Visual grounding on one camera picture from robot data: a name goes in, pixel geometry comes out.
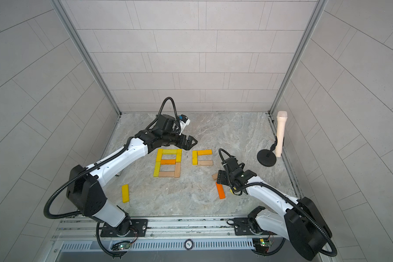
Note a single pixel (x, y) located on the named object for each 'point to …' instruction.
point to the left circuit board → (121, 245)
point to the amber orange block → (204, 152)
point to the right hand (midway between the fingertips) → (221, 178)
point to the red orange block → (220, 191)
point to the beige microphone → (281, 116)
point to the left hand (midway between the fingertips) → (194, 138)
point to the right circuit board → (261, 245)
